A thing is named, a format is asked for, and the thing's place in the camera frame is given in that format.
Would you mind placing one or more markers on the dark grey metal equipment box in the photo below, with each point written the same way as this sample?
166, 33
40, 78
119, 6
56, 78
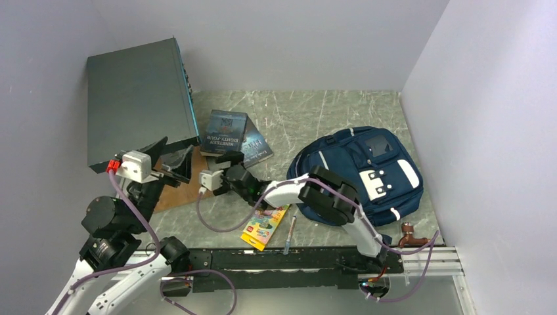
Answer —
137, 96

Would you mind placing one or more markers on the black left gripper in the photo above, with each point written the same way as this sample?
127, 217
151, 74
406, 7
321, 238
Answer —
180, 165

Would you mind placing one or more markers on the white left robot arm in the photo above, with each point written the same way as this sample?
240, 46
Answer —
122, 254

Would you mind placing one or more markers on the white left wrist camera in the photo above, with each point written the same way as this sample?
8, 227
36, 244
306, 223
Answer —
133, 165

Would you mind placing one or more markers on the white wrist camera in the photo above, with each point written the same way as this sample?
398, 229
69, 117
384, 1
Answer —
211, 181
133, 165

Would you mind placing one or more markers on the navy blue student backpack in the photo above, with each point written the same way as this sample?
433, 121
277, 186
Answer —
374, 160

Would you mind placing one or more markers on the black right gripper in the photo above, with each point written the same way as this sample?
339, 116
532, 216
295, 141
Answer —
235, 157

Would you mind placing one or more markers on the yellow crayon box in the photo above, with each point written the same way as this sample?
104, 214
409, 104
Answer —
261, 227

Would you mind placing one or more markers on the copper pipe fitting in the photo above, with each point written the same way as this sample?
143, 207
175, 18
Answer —
408, 238

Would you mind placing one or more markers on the aluminium frame rail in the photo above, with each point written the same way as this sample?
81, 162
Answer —
427, 260

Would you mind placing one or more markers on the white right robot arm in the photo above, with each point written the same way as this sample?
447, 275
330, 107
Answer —
330, 196

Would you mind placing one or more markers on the Nineteen Eighty-Four book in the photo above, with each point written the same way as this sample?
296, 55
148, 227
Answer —
224, 133

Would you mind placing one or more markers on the blue pen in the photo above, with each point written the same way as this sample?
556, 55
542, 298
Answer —
289, 236

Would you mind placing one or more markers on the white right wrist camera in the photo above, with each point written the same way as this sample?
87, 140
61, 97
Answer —
211, 181

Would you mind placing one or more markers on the wooden board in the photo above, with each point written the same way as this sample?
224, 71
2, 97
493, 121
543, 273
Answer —
186, 193

